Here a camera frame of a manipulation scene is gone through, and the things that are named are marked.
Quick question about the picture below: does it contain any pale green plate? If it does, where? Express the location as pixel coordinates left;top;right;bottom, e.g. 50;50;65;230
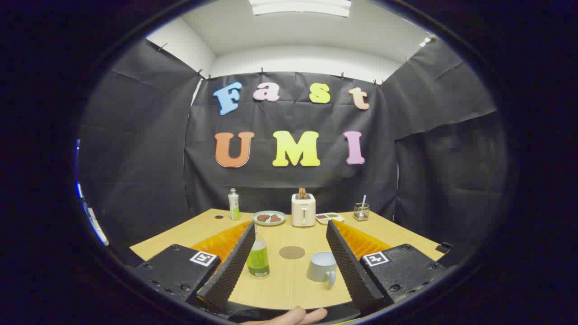
252;211;287;226

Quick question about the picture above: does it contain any slim white green bottle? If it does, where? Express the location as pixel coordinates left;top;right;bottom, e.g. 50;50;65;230
228;188;241;221

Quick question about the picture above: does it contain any round brown coaster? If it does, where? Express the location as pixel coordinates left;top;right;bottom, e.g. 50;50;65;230
279;246;306;260

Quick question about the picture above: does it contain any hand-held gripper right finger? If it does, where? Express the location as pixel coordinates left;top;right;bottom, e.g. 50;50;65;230
326;220;447;316

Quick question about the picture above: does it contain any light blue cup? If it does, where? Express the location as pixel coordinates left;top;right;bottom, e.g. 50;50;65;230
307;252;337;289

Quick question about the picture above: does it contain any black backdrop cloth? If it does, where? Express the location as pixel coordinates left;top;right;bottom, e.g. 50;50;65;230
78;38;508;253

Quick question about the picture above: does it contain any clear juice bottle green label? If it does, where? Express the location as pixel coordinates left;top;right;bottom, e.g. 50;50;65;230
246;223;270;278

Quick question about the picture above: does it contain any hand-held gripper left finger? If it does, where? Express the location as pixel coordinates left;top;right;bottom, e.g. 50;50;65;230
131;220;256;312

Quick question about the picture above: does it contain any wooden table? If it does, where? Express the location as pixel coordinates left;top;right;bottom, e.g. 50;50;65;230
130;209;445;310

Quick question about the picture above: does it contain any white toaster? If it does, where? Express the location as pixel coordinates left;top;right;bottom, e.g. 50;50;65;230
291;193;316;228

